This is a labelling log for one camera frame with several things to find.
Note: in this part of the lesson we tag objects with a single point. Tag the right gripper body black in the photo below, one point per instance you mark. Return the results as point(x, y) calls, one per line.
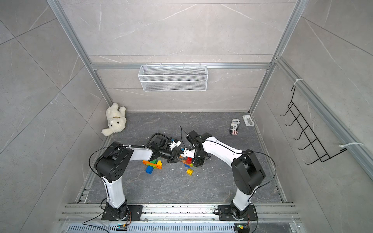
point(198, 158)

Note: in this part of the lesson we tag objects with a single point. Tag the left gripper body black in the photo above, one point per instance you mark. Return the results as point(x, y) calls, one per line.
point(167, 154)

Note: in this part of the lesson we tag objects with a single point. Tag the red lego brick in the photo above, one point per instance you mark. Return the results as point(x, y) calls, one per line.
point(189, 160)

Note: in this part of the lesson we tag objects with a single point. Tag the yellow lego brick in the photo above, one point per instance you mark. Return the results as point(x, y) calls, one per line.
point(190, 172)
point(159, 165)

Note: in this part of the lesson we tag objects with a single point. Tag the orange 2x4 lego plate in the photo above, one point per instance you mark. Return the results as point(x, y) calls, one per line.
point(149, 164)

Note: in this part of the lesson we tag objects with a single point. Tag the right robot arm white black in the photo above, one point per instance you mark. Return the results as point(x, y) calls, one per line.
point(247, 171)

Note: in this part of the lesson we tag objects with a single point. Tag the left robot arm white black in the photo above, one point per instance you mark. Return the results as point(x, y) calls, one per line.
point(112, 163)

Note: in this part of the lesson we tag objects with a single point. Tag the flag pattern can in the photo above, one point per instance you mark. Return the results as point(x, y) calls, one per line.
point(234, 128)

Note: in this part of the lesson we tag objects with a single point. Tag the small white box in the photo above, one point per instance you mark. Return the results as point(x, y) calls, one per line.
point(248, 120)

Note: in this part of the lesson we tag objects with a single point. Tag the white teddy bear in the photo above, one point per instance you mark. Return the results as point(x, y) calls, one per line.
point(116, 119)

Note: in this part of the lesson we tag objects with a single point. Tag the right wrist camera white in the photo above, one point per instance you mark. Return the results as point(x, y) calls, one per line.
point(188, 153)

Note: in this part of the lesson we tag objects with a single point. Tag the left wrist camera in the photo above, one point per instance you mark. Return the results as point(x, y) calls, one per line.
point(174, 143)

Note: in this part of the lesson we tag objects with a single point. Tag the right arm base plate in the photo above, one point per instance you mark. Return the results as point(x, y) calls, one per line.
point(231, 213)

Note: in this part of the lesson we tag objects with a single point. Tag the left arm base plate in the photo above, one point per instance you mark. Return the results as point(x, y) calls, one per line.
point(123, 213)

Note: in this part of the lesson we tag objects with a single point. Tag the white wire mesh basket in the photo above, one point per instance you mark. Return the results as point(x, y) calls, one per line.
point(169, 78)

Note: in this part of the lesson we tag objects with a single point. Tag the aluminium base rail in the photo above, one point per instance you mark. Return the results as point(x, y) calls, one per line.
point(180, 218)

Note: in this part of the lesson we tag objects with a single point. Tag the black wire hook rack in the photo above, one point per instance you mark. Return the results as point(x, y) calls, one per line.
point(307, 133)

